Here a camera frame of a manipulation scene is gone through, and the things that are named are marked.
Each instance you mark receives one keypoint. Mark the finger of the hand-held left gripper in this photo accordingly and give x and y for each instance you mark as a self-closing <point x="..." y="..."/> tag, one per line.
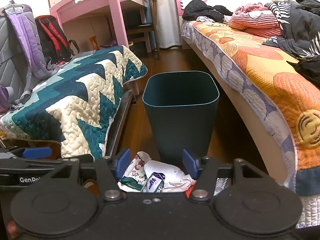
<point x="37" y="152"/>
<point x="47" y="163"/>

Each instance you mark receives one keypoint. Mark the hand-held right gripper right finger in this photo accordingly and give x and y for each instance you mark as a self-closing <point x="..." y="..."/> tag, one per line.
<point x="189" y="163"/>

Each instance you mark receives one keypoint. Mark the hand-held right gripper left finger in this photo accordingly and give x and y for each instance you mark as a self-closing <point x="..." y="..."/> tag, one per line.
<point x="124" y="160"/>

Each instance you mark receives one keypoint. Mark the white patterned paper wrapper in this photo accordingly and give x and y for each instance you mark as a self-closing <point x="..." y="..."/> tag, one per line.
<point x="136" y="167"/>

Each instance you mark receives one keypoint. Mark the green wrapper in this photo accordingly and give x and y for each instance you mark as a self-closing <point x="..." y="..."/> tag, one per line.
<point x="130" y="182"/>

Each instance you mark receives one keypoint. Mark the red plastic bag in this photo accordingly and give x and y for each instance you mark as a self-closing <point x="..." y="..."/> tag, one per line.
<point x="189" y="192"/>

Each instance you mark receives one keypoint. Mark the purple snack wrapper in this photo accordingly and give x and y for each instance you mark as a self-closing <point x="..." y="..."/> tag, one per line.
<point x="155" y="181"/>

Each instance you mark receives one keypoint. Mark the clear ribbed plastic tray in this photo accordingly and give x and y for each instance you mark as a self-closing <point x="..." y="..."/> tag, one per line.
<point x="221" y="183"/>

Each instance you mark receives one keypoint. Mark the dark teal trash bin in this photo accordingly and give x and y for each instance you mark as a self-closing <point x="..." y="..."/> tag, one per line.
<point x="180" y="120"/>

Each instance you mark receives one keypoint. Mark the brown slipper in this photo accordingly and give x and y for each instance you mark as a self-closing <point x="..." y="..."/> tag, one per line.
<point x="88" y="186"/>

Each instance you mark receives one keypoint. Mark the teal white zigzag quilt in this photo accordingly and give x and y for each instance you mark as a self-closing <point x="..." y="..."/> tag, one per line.
<point x="75" y="100"/>

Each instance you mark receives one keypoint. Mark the beige bed with pink headboard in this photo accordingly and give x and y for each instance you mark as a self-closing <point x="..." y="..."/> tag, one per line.
<point x="240" y="110"/>

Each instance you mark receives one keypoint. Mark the grey purple backpack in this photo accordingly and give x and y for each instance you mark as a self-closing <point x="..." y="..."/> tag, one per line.
<point x="15" y="42"/>

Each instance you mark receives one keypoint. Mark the red black backpack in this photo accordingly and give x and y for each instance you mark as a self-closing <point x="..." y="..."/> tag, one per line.
<point x="53" y="37"/>

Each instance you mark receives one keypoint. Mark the orange paper bag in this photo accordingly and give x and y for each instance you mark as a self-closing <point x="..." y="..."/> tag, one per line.
<point x="93" y="42"/>

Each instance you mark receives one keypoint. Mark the dark wooden chair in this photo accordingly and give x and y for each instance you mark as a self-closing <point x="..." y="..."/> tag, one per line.
<point x="142" y="28"/>

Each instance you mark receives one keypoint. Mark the light patterned cloth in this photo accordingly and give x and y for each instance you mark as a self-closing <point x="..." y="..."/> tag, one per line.
<point x="207" y="18"/>

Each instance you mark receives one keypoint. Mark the dark cloth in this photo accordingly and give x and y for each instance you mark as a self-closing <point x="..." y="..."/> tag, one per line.
<point x="310" y="70"/>

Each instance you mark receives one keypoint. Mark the black garment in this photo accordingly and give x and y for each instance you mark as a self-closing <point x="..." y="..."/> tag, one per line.
<point x="202" y="10"/>

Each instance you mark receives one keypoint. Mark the pink striped garment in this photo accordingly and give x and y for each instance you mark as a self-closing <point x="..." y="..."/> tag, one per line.
<point x="252" y="20"/>

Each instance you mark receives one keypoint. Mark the black white striped blanket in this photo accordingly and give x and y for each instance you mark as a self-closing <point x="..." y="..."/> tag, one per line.
<point x="300" y="27"/>

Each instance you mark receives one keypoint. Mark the metal folding bed frame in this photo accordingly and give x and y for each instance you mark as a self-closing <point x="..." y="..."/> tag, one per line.
<point x="120" y="125"/>

